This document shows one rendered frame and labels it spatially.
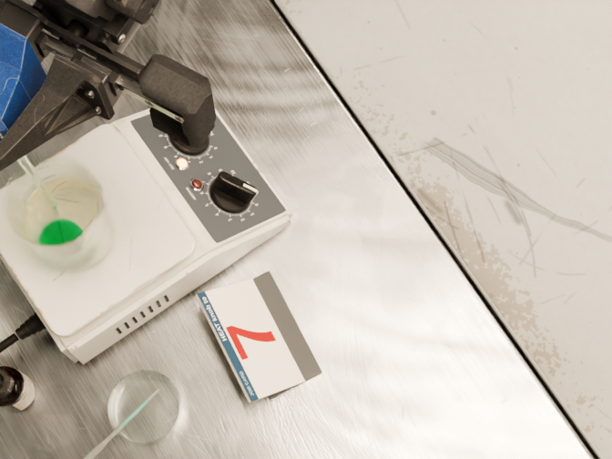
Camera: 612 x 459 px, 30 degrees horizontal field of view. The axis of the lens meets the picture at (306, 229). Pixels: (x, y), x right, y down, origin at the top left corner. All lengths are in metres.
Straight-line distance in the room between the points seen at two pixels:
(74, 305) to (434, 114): 0.33
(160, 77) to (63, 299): 0.24
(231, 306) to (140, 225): 0.10
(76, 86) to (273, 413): 0.34
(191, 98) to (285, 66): 0.33
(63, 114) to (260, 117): 0.29
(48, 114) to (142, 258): 0.19
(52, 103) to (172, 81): 0.07
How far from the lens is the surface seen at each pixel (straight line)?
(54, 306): 0.82
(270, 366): 0.86
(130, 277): 0.81
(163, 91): 0.63
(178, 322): 0.89
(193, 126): 0.65
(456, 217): 0.92
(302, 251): 0.90
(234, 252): 0.86
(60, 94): 0.66
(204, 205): 0.85
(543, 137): 0.95
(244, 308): 0.87
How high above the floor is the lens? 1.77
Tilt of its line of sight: 74 degrees down
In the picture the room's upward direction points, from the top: 3 degrees clockwise
